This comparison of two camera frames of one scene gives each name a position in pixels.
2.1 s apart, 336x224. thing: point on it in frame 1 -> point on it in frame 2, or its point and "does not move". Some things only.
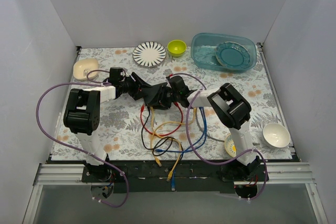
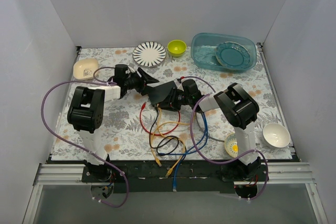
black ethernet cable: [160, 144] -> [173, 138]
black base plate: [175, 177] does not move
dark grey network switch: [159, 96] does not move
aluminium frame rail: [279, 174] does not move
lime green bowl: [176, 48] does not move
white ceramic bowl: [276, 135] does not move
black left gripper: [135, 87] -> [142, 81]
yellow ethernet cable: [170, 175] -> [170, 137]
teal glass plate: [232, 54] does not move
